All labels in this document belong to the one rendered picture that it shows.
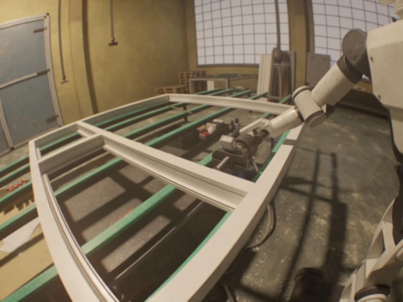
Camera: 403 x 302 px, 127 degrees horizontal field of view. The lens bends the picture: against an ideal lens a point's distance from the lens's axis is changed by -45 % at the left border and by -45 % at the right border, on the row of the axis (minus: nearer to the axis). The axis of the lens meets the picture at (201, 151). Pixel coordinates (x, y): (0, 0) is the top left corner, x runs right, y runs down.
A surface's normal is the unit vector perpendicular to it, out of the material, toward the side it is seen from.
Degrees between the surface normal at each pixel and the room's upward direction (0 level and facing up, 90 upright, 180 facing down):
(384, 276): 90
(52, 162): 90
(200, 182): 90
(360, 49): 73
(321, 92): 89
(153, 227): 0
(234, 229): 0
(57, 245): 0
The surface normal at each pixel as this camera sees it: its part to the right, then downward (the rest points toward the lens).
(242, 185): -0.05, -0.89
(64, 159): 0.80, 0.23
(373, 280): -0.55, 0.40
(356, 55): -0.97, -0.22
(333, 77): -0.95, 0.17
